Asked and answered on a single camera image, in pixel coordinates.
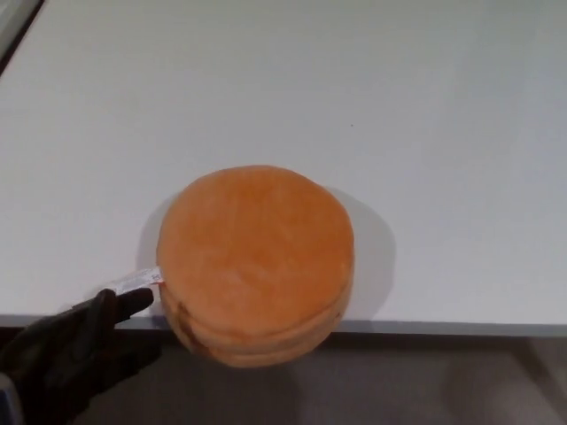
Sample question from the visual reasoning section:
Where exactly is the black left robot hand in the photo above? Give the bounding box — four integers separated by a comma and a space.
0, 285, 156, 425

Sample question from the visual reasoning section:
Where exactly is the orange soft plush plate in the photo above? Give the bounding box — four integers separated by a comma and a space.
105, 164, 356, 369

